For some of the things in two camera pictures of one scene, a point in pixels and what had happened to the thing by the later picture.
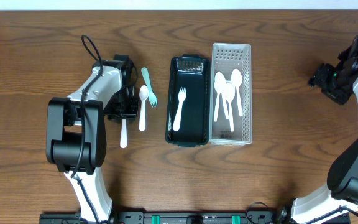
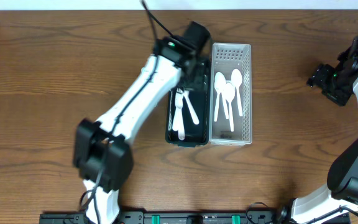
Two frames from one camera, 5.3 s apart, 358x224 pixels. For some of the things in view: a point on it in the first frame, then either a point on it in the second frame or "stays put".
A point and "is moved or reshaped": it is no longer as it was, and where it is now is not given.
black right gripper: (320, 77) stays put
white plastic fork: (123, 136) is moved or reshaped
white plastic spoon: (229, 93) stays put
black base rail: (146, 217) stays put
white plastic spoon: (143, 93) is moved or reshaped
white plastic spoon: (237, 79) stays put
